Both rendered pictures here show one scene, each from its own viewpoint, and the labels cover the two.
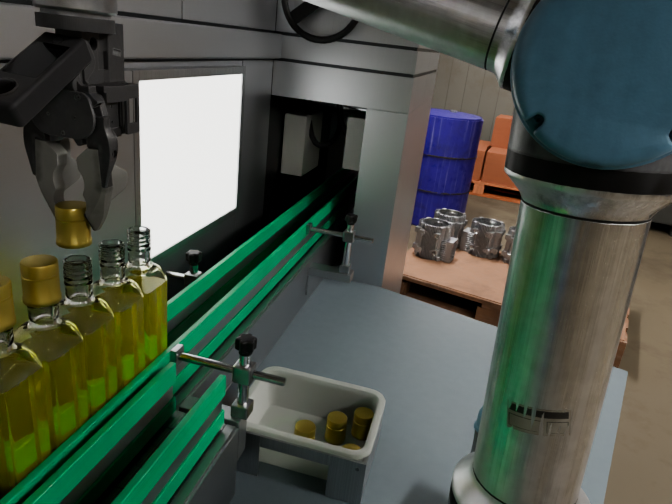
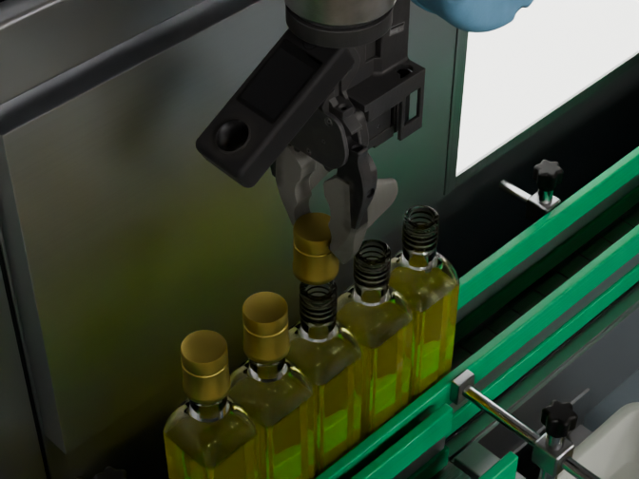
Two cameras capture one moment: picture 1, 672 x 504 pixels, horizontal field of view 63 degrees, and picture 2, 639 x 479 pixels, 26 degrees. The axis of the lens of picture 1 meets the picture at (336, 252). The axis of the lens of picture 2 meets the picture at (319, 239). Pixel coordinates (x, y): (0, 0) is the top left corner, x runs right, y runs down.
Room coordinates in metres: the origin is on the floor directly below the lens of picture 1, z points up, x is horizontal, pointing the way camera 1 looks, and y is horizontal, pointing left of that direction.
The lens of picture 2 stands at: (-0.08, -0.14, 1.90)
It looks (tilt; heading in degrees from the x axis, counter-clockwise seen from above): 43 degrees down; 34
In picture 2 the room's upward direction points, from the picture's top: straight up
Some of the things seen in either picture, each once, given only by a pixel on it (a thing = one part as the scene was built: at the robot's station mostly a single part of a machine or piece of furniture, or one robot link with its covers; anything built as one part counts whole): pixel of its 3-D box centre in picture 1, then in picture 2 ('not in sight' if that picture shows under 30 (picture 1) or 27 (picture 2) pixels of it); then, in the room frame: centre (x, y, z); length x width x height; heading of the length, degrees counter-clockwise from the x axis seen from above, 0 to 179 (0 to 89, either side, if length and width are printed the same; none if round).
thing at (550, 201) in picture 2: (183, 282); (526, 207); (0.93, 0.28, 0.94); 0.07 x 0.04 x 0.13; 78
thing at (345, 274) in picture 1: (337, 255); not in sight; (1.28, 0.00, 0.90); 0.17 x 0.05 x 0.23; 78
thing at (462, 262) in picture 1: (511, 272); not in sight; (3.15, -1.08, 0.19); 1.38 x 0.96 x 0.39; 61
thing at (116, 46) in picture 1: (84, 80); (346, 71); (0.58, 0.28, 1.33); 0.09 x 0.08 x 0.12; 169
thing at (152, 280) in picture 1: (140, 333); (413, 344); (0.67, 0.26, 0.99); 0.06 x 0.06 x 0.21; 80
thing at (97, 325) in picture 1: (84, 378); (318, 415); (0.55, 0.28, 0.99); 0.06 x 0.06 x 0.21; 79
